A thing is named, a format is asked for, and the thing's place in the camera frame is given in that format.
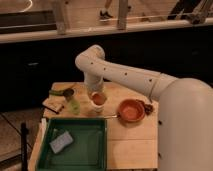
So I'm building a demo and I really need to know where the orange bowl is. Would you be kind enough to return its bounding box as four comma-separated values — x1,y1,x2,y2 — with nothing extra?
117,99,145,122

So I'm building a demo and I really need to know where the green plastic tray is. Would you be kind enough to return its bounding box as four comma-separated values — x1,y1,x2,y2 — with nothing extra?
35,118,107,171

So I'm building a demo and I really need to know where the dark small cup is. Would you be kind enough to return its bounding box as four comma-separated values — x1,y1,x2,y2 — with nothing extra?
63,88,74,101

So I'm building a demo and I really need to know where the dark small object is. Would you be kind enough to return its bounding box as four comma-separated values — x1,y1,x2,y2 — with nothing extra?
144,104,154,115

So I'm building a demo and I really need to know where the white paper cup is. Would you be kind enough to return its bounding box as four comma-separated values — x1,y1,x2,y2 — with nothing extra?
91,102,104,113

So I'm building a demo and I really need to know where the brown wooden block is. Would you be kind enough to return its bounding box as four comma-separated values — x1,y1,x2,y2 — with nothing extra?
42,100,63,114

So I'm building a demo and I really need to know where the grey sponge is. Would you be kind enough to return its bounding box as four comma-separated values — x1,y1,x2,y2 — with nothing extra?
50,131,73,154

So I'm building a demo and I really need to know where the black vertical post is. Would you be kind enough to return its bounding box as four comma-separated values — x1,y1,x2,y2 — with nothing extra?
21,123,28,171

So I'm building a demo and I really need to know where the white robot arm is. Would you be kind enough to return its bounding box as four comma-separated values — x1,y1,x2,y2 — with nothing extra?
75,45,213,171

